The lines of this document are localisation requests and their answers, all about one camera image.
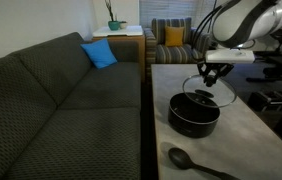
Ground yellow cushion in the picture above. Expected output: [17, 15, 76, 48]
[165, 26, 184, 47]

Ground wooden side table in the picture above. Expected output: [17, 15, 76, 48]
[92, 25, 145, 81]

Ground black plastic spoon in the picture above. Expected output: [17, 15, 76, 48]
[168, 148, 240, 180]

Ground small white plant pot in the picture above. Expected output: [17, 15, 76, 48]
[119, 21, 128, 29]

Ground glass pot lid black knob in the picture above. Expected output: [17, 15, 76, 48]
[182, 74, 237, 108]

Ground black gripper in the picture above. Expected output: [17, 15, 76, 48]
[197, 62, 234, 87]

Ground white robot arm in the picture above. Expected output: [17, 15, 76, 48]
[193, 0, 282, 87]

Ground black cooking pot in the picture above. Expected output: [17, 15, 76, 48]
[168, 93, 220, 138]

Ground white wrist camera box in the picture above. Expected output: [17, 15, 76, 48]
[205, 49, 255, 64]

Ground window blinds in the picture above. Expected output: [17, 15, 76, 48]
[139, 0, 218, 27]

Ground blue cushion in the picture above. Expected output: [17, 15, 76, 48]
[81, 39, 117, 69]

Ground dark grey sofa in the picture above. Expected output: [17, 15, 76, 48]
[0, 32, 141, 180]

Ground striped armchair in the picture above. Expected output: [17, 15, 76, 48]
[144, 17, 211, 66]

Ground teal plant pot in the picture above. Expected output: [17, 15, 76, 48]
[104, 0, 120, 31]

